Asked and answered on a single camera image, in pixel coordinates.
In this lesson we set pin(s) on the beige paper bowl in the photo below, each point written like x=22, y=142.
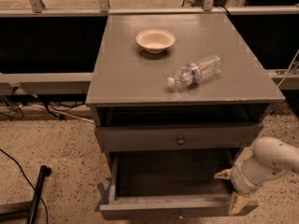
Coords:
x=155, y=41

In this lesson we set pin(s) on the grey drawer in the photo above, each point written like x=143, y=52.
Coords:
x=168, y=184
x=172, y=137

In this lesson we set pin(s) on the clear plastic water bottle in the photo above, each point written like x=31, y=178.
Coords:
x=192, y=73

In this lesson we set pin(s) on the grey top drawer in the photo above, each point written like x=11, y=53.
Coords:
x=172, y=137

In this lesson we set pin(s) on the black metal stand leg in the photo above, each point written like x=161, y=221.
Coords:
x=27, y=209

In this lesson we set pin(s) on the blue tape X mark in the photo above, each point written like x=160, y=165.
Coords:
x=104, y=193

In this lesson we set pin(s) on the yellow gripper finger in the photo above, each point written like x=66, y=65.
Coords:
x=224, y=174
x=238, y=202

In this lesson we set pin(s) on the grey wooden drawer cabinet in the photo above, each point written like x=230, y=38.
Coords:
x=129, y=87

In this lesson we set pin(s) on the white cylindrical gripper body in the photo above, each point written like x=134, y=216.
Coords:
x=237, y=177

